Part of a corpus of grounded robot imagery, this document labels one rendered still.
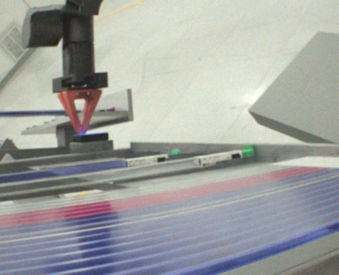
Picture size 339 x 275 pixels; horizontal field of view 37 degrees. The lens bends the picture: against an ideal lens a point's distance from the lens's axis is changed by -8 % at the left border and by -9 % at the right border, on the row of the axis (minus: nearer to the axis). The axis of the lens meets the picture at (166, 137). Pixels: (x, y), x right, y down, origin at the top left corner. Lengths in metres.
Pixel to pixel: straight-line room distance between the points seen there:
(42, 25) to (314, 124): 0.47
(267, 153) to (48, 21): 0.43
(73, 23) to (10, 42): 7.74
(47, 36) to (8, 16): 7.84
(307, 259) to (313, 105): 0.72
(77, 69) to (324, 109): 0.41
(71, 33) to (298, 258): 0.75
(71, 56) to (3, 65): 7.67
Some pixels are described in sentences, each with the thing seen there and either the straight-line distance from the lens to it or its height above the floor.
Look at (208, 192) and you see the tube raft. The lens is 0.38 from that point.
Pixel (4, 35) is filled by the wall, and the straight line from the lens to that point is 8.64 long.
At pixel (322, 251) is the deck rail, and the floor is 0.92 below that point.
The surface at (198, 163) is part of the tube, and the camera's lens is 0.61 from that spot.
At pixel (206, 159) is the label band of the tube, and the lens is 0.62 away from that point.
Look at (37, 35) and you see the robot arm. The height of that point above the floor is 0.98.
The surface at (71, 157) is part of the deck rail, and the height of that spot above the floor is 0.80.
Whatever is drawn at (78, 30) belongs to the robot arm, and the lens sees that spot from 0.90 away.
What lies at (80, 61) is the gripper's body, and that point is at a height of 0.89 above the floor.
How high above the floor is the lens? 1.07
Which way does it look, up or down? 24 degrees down
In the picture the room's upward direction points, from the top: 44 degrees counter-clockwise
